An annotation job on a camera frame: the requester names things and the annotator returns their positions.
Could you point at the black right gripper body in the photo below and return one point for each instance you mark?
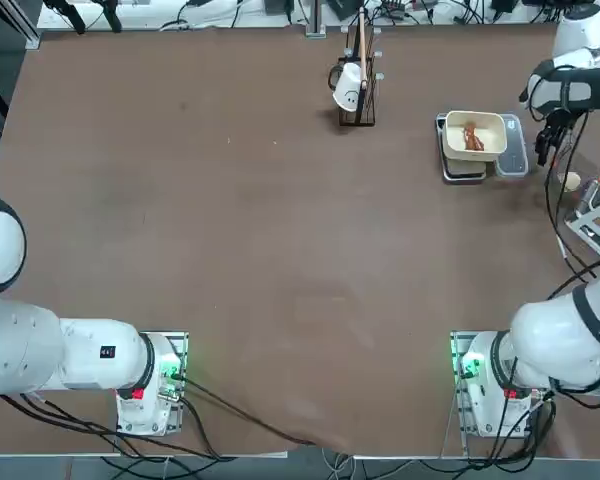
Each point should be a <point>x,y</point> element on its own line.
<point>560,120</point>

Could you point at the cream round bun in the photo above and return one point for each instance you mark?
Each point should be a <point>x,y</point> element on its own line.
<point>571,181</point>

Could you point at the brown fried chicken toy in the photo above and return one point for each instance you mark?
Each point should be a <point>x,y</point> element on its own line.
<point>472,140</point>

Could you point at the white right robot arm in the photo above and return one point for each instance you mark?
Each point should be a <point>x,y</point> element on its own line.
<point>555,345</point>

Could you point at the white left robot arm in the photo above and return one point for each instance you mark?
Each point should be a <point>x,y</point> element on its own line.
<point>80,360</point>

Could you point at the clear plastic container lid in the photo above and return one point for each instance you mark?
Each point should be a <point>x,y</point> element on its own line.
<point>516,162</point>

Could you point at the cream rectangular container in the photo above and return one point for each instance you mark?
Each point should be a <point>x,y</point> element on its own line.
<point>490,137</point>

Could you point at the white smiley mug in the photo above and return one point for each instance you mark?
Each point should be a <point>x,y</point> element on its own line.
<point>347,85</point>

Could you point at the aluminium frame profile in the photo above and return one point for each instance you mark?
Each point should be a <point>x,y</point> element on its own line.
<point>27,30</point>

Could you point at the aluminium camera post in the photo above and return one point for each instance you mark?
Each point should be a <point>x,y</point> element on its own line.
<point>316,20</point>

